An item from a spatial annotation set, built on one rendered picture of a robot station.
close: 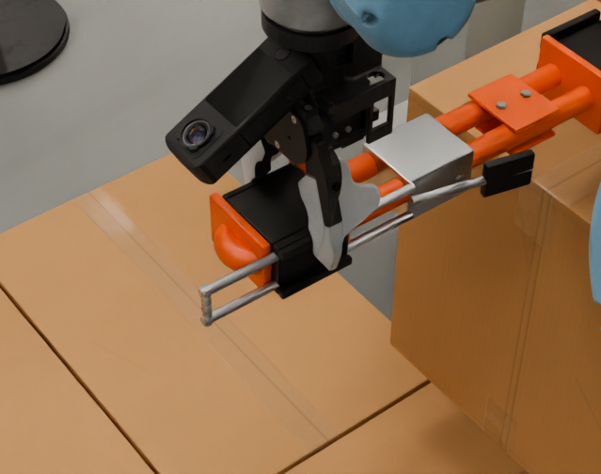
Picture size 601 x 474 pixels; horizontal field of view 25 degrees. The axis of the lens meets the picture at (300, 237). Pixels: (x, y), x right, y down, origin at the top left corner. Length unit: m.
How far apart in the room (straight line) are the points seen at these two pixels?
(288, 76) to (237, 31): 2.41
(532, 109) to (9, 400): 0.92
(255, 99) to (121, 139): 2.12
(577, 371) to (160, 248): 0.79
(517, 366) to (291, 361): 0.45
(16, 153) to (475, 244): 1.75
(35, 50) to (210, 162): 2.38
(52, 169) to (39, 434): 1.27
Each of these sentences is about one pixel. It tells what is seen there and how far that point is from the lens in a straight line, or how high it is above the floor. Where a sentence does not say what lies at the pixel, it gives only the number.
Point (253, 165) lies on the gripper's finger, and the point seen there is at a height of 1.25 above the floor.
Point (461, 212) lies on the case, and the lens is 1.44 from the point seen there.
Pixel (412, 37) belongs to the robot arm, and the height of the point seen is 1.48.
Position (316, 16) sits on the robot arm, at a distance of 0.91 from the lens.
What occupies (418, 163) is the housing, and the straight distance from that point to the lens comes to 1.11.
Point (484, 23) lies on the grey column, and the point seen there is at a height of 0.36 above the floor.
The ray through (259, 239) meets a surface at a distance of 1.03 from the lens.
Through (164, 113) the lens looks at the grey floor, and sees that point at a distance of 3.11.
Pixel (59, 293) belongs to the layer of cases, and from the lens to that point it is 1.96.
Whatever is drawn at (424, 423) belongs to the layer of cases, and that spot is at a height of 0.54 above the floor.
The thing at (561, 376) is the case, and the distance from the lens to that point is 1.44.
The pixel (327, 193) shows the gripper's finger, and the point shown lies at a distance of 0.98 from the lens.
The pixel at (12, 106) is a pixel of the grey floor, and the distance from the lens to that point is 3.18.
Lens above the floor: 1.94
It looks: 44 degrees down
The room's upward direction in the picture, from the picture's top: straight up
